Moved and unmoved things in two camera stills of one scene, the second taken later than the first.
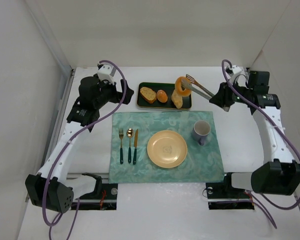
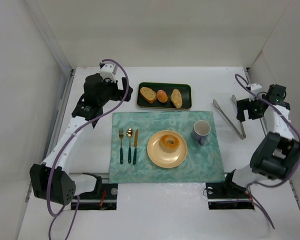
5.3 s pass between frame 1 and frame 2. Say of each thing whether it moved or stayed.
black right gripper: moved
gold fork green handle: stayed
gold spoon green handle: stayed
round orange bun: stayed
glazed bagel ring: moved
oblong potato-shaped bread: stayed
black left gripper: stayed
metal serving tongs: moved
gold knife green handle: stayed
